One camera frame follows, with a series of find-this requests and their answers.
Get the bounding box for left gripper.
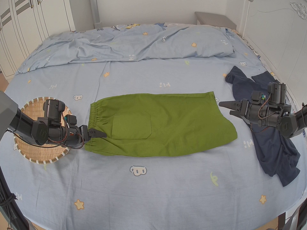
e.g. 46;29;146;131
62;125;90;149

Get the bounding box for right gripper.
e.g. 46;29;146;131
219;98;268;126

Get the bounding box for green shorts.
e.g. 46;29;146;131
84;92;238;157

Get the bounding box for round woven basket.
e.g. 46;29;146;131
12;97;72;164

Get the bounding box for dark blue garment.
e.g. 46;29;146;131
225;66;301;187

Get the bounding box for bed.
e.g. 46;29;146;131
0;0;307;230

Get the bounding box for grey bedside table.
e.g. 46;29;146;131
195;12;237;31

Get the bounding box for pale blue quilt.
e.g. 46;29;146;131
15;22;236;75

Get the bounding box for white wardrobe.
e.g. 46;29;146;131
0;0;77;79

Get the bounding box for grey vertical pipe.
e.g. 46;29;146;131
87;0;101;29

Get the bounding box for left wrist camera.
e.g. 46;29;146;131
65;115;78;128

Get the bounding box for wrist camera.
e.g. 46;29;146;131
65;115;78;128
251;90;264;105

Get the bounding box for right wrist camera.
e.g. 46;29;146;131
251;90;264;105

